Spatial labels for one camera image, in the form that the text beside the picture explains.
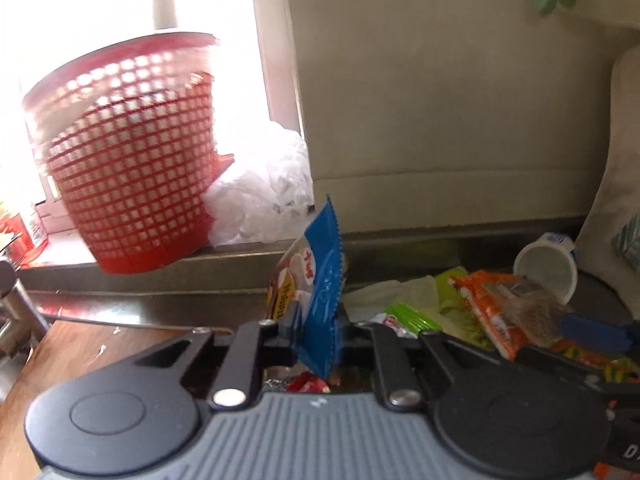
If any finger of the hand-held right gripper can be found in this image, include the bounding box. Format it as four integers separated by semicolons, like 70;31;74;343
560;310;633;353
516;344;612;390

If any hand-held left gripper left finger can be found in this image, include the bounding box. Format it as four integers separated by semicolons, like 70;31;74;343
131;319;306;408

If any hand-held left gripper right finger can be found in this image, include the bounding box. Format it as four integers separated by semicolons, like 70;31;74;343
337;310;502;408

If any multicoloured candy packet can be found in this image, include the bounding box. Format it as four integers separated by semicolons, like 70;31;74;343
547;337;640;386

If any green snack wrapper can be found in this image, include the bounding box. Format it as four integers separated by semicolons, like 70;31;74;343
372;301;445;339

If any blue snack packet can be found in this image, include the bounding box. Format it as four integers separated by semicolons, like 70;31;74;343
265;195;348;378

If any orange noodle packet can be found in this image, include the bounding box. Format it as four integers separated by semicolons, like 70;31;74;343
452;270;566;363

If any red plastic mesh basket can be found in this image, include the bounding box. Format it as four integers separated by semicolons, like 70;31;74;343
21;31;235;275

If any red foil wrapper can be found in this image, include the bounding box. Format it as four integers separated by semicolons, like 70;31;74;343
262;367;333;395

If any napa cabbage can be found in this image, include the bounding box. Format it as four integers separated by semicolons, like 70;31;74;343
345;270;493;351

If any white and blue cup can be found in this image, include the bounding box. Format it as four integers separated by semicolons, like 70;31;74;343
513;231;580;306

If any printed cloth bag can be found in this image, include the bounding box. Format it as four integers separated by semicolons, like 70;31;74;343
575;45;640;311

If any white crumpled plastic bag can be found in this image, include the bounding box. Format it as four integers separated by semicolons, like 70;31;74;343
205;120;315;250

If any wooden cutting board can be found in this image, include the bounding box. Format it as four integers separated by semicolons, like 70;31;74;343
0;319;236;411

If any steel faucet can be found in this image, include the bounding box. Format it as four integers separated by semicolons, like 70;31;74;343
0;255;56;356

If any cream glossy appliance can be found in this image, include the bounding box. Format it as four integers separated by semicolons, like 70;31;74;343
250;0;640;233

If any small red jar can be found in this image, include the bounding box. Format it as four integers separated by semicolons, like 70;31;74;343
0;205;51;266

